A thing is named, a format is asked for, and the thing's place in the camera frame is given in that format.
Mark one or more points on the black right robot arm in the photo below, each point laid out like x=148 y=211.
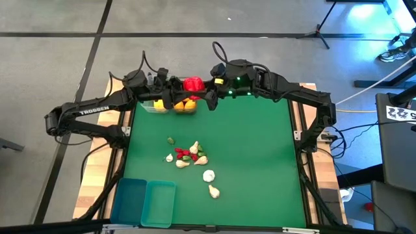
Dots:
x=292 y=92

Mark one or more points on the blue plastic basket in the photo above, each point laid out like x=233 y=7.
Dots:
x=128 y=201

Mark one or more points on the garlic bulb with stem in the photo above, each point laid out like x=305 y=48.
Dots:
x=201 y=160
x=213 y=191
x=182 y=163
x=194 y=148

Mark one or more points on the black tripod stand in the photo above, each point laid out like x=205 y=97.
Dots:
x=317 y=32

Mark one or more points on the small red object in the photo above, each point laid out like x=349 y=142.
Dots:
x=369 y=206

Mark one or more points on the teal plastic basket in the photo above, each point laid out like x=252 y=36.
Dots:
x=159 y=204

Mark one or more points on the yellow bell pepper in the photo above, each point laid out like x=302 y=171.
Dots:
x=160 y=105

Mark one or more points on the dark beam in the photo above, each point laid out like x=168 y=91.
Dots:
x=357 y=177

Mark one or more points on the grey box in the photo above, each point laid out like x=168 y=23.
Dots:
x=393 y=208

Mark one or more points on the person's shoe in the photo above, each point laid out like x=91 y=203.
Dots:
x=391 y=57

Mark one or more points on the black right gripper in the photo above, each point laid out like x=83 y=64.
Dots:
x=237 y=81

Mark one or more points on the clear container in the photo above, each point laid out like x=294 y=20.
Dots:
x=185 y=112

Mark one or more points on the small garlic bulb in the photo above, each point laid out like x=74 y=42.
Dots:
x=169 y=157

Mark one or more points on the black crossbar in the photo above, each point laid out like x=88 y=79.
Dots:
x=48 y=229

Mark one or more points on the round white garlic bulb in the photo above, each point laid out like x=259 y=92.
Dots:
x=209 y=175

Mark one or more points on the grey chair leg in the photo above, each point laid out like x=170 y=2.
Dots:
x=9 y=144

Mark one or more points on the orange citrus fruit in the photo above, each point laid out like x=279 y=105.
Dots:
x=179 y=106
x=190 y=105

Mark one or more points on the black table frame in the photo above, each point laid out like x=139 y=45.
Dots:
x=292 y=112

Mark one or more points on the small white object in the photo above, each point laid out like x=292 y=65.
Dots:
x=346 y=194

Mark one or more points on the black desk foot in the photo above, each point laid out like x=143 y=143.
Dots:
x=360 y=84

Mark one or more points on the person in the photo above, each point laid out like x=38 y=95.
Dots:
x=411 y=40

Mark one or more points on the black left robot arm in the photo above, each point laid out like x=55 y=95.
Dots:
x=94 y=110

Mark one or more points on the green table mat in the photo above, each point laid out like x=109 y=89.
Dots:
x=260 y=195

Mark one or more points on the silver metal bracket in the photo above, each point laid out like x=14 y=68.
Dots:
x=300 y=230
x=115 y=227

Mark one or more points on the white printed label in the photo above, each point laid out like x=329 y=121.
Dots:
x=399 y=113

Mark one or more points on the clear plastic basket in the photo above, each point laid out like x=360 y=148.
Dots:
x=148 y=109

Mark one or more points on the black pole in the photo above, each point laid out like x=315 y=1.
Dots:
x=404 y=95

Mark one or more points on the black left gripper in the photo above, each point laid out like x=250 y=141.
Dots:
x=157 y=87

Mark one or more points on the red bell pepper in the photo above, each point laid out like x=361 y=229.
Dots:
x=194 y=84

